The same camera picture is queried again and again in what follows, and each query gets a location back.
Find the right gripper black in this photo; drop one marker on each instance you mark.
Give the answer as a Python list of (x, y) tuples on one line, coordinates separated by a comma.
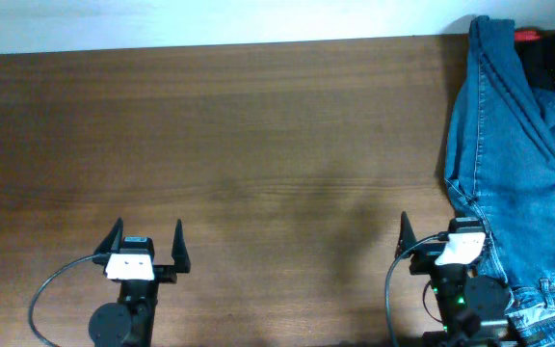
[(426, 254)]

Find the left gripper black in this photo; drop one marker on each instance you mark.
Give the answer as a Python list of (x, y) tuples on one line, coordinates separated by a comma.
[(168, 275)]

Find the blue denim jeans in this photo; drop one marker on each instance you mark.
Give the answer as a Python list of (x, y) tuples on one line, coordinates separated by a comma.
[(500, 168)]

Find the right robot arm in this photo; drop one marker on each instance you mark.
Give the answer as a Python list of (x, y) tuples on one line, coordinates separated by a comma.
[(471, 306)]

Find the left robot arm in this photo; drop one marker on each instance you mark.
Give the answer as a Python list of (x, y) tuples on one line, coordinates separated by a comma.
[(129, 320)]

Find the red cloth piece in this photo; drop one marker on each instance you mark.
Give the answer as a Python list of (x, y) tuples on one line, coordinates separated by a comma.
[(527, 35)]

